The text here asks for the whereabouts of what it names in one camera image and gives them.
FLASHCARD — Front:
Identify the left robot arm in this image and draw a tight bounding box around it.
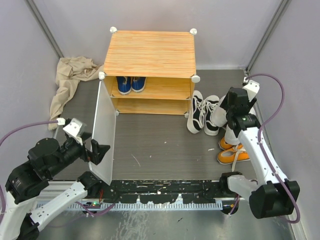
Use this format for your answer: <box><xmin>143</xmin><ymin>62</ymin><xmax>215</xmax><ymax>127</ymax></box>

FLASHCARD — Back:
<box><xmin>0</xmin><ymin>137</ymin><xmax>111</xmax><ymax>240</ymax></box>

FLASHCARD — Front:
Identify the beige crumpled cloth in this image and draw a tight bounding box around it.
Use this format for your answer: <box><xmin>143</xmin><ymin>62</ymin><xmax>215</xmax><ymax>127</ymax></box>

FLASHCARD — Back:
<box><xmin>49</xmin><ymin>56</ymin><xmax>103</xmax><ymax>121</ymax></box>

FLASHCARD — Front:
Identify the aluminium frame post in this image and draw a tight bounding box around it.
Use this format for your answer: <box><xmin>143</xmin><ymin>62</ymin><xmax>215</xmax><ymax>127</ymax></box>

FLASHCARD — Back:
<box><xmin>24</xmin><ymin>0</ymin><xmax>64</xmax><ymax>58</ymax></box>
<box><xmin>244</xmin><ymin>0</ymin><xmax>292</xmax><ymax>74</ymax></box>

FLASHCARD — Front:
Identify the frosted white cabinet door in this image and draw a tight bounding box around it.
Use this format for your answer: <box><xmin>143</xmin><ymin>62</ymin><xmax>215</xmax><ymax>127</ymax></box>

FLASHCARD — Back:
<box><xmin>89</xmin><ymin>80</ymin><xmax>116</xmax><ymax>185</ymax></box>

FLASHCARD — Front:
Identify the white leather sneaker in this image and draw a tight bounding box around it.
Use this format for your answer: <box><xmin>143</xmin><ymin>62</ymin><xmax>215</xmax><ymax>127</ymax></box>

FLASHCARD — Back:
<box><xmin>210</xmin><ymin>95</ymin><xmax>227</xmax><ymax>128</ymax></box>
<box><xmin>224</xmin><ymin>125</ymin><xmax>241</xmax><ymax>146</ymax></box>

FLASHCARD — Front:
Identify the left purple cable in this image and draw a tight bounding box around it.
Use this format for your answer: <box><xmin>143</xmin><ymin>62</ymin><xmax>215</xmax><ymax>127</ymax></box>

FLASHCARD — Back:
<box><xmin>0</xmin><ymin>120</ymin><xmax>60</xmax><ymax>218</ymax></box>

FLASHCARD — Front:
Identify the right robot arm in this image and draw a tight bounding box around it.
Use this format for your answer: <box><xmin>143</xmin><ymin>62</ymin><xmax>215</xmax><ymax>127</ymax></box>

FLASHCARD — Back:
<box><xmin>219</xmin><ymin>87</ymin><xmax>300</xmax><ymax>219</ymax></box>

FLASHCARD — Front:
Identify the wood-grain shoe cabinet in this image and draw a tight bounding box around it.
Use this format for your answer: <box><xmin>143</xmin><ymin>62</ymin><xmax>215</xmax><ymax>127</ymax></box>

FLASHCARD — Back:
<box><xmin>99</xmin><ymin>26</ymin><xmax>200</xmax><ymax>117</ymax></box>

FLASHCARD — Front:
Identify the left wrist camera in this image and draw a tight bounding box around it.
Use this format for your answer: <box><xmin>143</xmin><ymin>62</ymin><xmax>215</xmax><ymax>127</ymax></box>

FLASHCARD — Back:
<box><xmin>62</xmin><ymin>118</ymin><xmax>87</xmax><ymax>146</ymax></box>

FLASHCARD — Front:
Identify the aluminium frame post left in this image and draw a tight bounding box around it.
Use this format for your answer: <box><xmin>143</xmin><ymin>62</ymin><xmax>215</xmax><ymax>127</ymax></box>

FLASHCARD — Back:
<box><xmin>24</xmin><ymin>0</ymin><xmax>64</xmax><ymax>58</ymax></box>

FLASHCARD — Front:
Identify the black mounting base rail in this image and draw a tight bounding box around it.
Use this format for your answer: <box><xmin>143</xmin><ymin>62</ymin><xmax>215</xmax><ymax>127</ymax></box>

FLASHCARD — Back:
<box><xmin>79</xmin><ymin>178</ymin><xmax>248</xmax><ymax>205</ymax></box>

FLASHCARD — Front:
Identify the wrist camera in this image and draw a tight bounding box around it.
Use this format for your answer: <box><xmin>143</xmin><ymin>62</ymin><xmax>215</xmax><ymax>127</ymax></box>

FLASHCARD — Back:
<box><xmin>242</xmin><ymin>77</ymin><xmax>260</xmax><ymax>102</ymax></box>
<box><xmin>62</xmin><ymin>118</ymin><xmax>87</xmax><ymax>146</ymax></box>

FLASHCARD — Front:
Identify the blue canvas sneaker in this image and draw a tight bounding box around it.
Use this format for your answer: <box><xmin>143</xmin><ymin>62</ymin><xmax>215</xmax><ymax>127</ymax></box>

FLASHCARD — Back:
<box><xmin>131</xmin><ymin>76</ymin><xmax>146</xmax><ymax>93</ymax></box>
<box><xmin>116</xmin><ymin>76</ymin><xmax>132</xmax><ymax>95</ymax></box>

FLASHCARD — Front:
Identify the orange canvas sneaker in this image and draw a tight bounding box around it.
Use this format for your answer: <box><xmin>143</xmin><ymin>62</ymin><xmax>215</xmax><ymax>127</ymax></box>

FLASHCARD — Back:
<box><xmin>218</xmin><ymin>137</ymin><xmax>243</xmax><ymax>150</ymax></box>
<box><xmin>217</xmin><ymin>148</ymin><xmax>250</xmax><ymax>165</ymax></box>

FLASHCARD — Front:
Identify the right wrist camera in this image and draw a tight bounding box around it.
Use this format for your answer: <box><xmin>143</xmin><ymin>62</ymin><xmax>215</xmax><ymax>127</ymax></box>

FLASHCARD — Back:
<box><xmin>242</xmin><ymin>77</ymin><xmax>260</xmax><ymax>102</ymax></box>

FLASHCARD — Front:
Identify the black white sneaker left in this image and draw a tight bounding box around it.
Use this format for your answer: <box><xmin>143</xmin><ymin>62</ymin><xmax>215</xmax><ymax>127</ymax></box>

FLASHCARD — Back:
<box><xmin>187</xmin><ymin>90</ymin><xmax>205</xmax><ymax>134</ymax></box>

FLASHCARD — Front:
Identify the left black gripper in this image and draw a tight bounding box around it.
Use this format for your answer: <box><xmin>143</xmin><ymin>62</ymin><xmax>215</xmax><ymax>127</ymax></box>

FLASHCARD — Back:
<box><xmin>48</xmin><ymin>131</ymin><xmax>111</xmax><ymax>177</ymax></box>

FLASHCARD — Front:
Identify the aluminium frame post right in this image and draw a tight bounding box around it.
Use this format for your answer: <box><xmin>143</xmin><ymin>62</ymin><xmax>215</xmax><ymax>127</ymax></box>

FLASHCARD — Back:
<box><xmin>244</xmin><ymin>0</ymin><xmax>292</xmax><ymax>74</ymax></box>

